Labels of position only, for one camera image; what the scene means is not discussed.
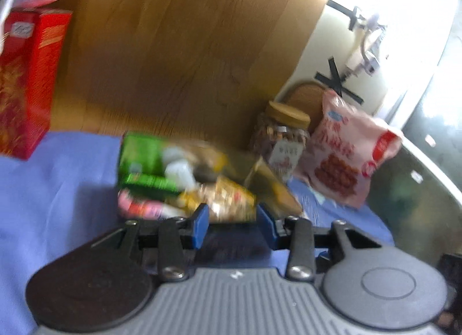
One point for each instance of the white snack packet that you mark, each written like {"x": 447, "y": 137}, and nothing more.
{"x": 178, "y": 172}

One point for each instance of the wood-grain wall panel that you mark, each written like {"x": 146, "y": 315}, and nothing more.
{"x": 173, "y": 49}

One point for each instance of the nut jar with tan lid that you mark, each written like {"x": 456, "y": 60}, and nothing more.
{"x": 281, "y": 140}

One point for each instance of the black tape strip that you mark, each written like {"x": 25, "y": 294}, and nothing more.
{"x": 341, "y": 10}

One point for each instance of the green snack packet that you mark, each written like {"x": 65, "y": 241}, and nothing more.
{"x": 140, "y": 156}

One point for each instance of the black tape cross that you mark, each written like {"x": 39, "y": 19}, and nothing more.
{"x": 335, "y": 80}

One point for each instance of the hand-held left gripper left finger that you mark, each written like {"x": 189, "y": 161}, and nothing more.
{"x": 201, "y": 226}

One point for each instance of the white wall socket with plug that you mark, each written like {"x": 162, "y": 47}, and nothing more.
{"x": 361, "y": 60}

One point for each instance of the red gift box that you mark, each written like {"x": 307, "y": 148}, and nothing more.
{"x": 25, "y": 86}

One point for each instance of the round wooden board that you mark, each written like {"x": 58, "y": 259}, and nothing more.
{"x": 303, "y": 98}

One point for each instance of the blue printed cloth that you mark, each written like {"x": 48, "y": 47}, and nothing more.
{"x": 65, "y": 183}

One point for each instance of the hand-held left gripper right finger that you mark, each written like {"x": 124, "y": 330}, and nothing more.
{"x": 265, "y": 226}

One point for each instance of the pink twisted-snack bag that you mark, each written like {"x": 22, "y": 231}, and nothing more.
{"x": 335, "y": 161}

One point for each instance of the yellow snack packet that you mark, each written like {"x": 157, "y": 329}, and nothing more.
{"x": 223, "y": 197}

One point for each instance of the pink snack packet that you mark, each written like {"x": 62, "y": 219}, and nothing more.
{"x": 140, "y": 207}

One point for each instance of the window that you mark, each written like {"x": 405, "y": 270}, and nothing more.
{"x": 433, "y": 122}

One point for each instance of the black printed box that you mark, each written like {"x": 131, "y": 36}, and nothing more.
{"x": 274, "y": 190}

